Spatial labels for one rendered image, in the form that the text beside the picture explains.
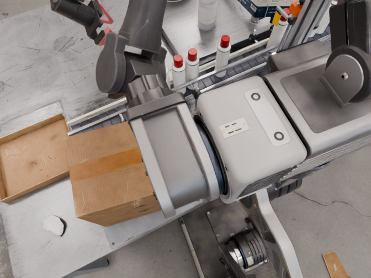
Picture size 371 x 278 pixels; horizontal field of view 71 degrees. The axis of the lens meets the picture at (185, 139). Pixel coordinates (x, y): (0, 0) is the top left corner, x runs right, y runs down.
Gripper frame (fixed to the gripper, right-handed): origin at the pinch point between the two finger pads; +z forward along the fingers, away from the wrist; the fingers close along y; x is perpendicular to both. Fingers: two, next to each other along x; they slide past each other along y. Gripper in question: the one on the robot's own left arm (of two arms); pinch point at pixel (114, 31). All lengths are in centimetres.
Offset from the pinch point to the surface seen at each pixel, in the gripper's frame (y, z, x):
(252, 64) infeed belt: -10, 56, -22
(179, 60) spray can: -12.6, 18.3, -8.0
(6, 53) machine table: 45, -6, 61
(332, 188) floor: -69, 158, -6
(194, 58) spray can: -12.0, 23.5, -11.4
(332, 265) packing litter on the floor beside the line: -109, 140, 16
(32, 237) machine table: -45, -6, 63
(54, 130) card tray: -6, 3, 50
